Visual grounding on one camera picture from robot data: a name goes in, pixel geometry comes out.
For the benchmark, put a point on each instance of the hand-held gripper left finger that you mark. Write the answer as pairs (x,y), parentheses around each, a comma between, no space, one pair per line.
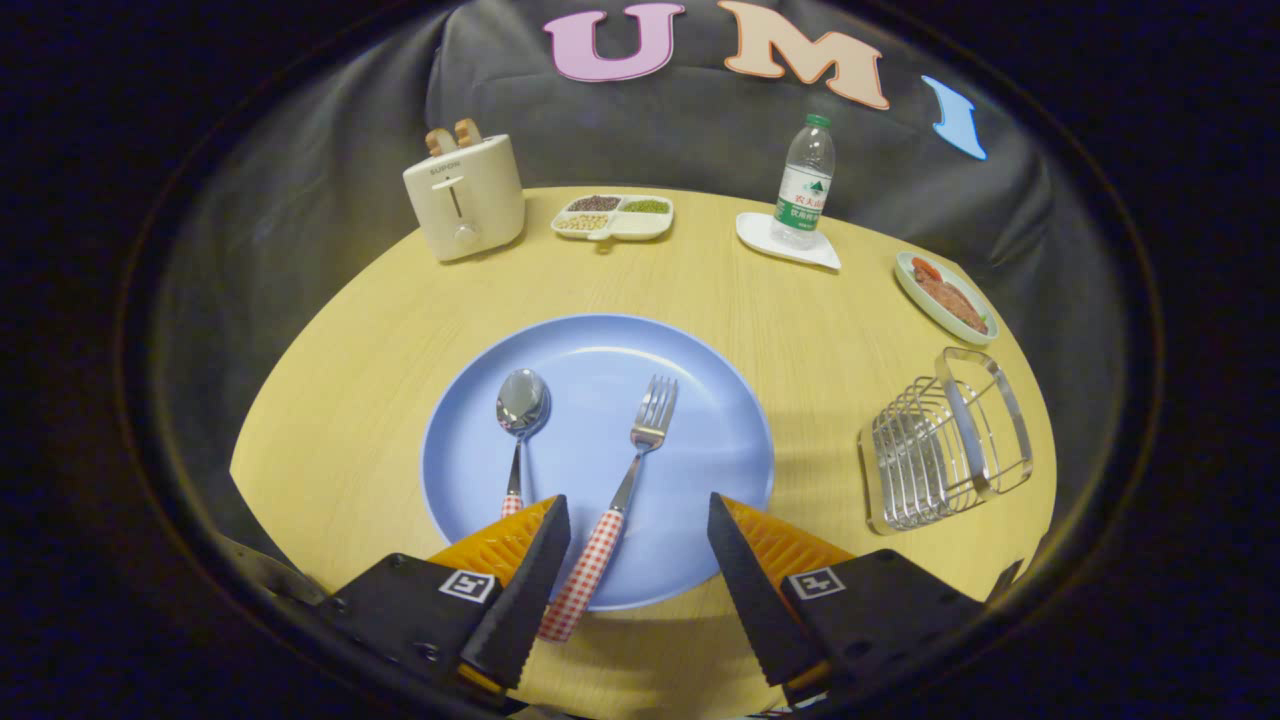
(525,590)

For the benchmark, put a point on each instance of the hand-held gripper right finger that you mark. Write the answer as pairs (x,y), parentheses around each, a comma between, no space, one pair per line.
(755,590)

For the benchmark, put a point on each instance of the blue round plate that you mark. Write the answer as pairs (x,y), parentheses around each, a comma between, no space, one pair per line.
(590,350)

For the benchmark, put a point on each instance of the green plate with meat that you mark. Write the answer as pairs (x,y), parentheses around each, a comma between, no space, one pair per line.
(945,298)

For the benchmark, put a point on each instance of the white square coaster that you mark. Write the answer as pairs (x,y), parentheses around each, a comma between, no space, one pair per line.
(758,232)

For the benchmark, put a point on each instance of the white divided dish with beans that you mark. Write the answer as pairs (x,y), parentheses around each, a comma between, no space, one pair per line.
(615,222)

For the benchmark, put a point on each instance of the cream toaster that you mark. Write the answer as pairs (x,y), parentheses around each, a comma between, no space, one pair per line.
(480,205)

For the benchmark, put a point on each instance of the clear water bottle green cap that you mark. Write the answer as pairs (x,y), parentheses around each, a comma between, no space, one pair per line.
(803,195)

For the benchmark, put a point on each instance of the toasted bread slice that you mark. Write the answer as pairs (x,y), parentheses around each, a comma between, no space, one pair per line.
(440,140)
(468,131)

